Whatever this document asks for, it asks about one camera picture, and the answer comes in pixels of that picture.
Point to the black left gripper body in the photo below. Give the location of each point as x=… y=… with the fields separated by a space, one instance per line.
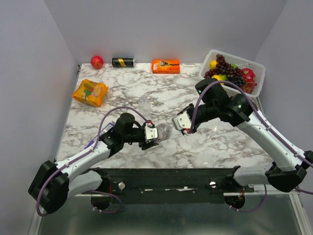
x=144 y=146

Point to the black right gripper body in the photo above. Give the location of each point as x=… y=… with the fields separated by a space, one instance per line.
x=190 y=106

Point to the clear bottle with blue label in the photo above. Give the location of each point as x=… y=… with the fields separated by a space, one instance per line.
x=164 y=132

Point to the clear unlabelled plastic bottle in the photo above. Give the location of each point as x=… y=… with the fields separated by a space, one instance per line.
x=144 y=107

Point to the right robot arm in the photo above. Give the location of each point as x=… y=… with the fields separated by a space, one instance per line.
x=290 y=163

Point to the purple toothpaste box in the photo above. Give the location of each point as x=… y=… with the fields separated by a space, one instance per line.
x=103 y=130

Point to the yellow lemon upper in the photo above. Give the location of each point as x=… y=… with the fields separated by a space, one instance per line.
x=213 y=64

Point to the orange razor box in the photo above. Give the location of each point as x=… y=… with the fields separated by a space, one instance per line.
x=166 y=66

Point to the red lychee cluster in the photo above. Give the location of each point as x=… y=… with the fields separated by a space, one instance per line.
x=248 y=87

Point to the pink dragon fruit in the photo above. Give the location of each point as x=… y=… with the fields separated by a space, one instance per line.
x=248 y=75

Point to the orange snack bag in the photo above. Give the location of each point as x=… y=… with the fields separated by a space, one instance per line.
x=91 y=93

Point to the white plastic basket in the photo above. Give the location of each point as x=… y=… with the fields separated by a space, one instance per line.
x=258 y=69

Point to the black drink can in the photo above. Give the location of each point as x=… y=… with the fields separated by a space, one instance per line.
x=123 y=62

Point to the red apple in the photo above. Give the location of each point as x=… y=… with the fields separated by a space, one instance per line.
x=97 y=62

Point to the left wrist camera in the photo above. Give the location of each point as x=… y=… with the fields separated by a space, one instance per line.
x=151 y=133

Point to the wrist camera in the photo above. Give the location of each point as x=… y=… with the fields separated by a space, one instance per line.
x=182 y=122
x=151 y=133

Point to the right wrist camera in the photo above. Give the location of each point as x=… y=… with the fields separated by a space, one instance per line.
x=182 y=122

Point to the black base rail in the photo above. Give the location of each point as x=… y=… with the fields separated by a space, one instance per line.
x=147 y=186

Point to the aluminium frame rail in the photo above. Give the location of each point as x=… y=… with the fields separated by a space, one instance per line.
x=260 y=190

